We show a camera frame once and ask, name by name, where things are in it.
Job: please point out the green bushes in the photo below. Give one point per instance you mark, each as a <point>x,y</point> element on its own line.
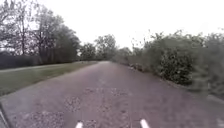
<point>176,60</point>

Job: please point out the distant trees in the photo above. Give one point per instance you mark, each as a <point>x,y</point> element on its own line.
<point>100,48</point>

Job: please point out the grass strip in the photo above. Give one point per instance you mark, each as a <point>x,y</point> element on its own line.
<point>23,76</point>

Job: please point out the grey asphalt path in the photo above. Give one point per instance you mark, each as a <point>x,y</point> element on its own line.
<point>106,96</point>

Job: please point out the robot's own part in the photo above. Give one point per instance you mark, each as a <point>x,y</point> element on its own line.
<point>144,124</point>
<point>79,125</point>

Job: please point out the row of trees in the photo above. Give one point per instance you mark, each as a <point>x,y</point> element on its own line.
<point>36,40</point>

